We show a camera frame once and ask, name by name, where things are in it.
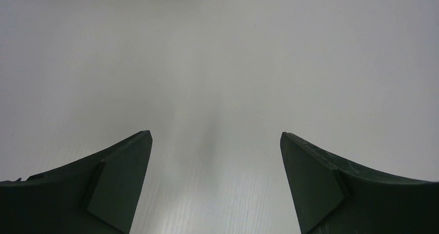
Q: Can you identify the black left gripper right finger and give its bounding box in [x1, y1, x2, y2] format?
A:
[280, 132, 438, 233]

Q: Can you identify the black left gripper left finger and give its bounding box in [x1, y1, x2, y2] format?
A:
[1, 130, 153, 233]

